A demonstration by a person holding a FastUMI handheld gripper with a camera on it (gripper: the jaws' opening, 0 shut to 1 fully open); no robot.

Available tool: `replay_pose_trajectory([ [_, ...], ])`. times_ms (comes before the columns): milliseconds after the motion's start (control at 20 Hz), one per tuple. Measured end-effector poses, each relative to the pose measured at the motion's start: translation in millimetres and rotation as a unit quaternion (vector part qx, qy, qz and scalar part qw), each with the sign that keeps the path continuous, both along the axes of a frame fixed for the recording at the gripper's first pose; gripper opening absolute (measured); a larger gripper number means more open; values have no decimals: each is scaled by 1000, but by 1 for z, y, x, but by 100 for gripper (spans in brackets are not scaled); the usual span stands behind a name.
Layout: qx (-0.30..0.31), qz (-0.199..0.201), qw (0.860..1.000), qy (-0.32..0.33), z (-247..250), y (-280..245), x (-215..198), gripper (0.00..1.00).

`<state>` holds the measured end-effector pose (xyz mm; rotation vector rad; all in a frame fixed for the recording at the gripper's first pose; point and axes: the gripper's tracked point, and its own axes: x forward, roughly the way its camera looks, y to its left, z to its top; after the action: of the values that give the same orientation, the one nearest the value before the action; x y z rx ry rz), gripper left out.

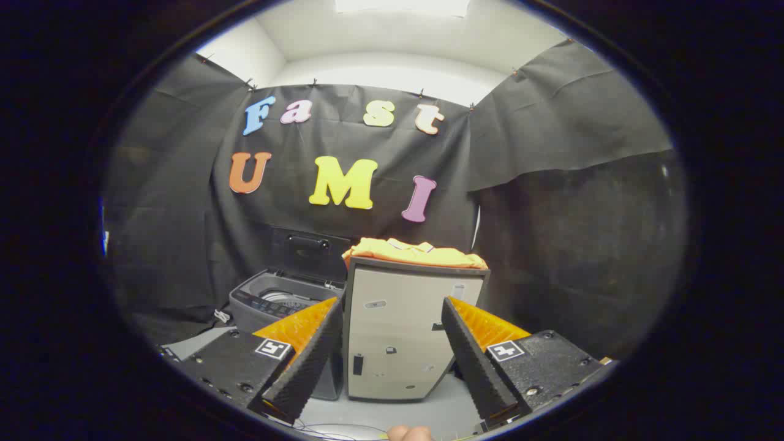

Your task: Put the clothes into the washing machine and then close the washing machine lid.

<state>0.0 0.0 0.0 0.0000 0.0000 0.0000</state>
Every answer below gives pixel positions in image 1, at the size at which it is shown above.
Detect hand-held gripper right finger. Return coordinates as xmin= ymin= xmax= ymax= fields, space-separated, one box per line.
xmin=441 ymin=296 xmax=613 ymax=429

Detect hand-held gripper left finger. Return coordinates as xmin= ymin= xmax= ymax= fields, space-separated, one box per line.
xmin=160 ymin=296 xmax=345 ymax=426

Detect grey top-load washing machine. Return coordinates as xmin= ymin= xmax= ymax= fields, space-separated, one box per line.
xmin=228 ymin=269 xmax=347 ymax=402

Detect dark glass washing machine lid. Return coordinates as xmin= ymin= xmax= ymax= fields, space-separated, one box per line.
xmin=269 ymin=227 xmax=353 ymax=285

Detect orange polo shirt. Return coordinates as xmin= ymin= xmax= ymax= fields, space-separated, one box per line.
xmin=342 ymin=237 xmax=489 ymax=270

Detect grey metal cabinet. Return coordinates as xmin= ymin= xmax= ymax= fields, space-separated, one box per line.
xmin=342 ymin=256 xmax=491 ymax=403

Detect black backdrop cloth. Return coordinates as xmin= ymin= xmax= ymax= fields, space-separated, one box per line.
xmin=101 ymin=40 xmax=690 ymax=362

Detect ceiling light panel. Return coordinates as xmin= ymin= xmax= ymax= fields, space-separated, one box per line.
xmin=334 ymin=0 xmax=472 ymax=17

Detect thin floor cables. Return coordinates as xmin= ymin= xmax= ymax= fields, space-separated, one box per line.
xmin=294 ymin=420 xmax=393 ymax=440

